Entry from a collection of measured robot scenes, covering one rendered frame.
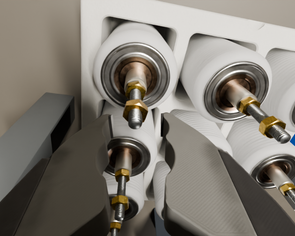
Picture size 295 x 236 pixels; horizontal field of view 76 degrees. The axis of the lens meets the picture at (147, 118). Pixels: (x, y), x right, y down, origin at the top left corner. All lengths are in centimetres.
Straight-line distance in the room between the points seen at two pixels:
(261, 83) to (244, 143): 13
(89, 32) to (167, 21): 10
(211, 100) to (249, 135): 14
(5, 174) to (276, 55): 43
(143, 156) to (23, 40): 38
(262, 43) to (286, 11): 24
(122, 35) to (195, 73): 10
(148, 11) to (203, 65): 10
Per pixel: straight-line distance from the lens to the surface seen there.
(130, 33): 21
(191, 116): 32
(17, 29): 52
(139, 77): 19
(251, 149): 34
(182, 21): 28
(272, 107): 31
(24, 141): 38
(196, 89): 23
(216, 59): 23
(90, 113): 32
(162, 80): 21
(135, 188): 35
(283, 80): 31
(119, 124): 26
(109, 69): 21
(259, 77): 25
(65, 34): 48
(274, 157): 34
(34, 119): 43
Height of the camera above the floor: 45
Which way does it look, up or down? 58 degrees down
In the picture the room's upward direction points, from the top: 175 degrees clockwise
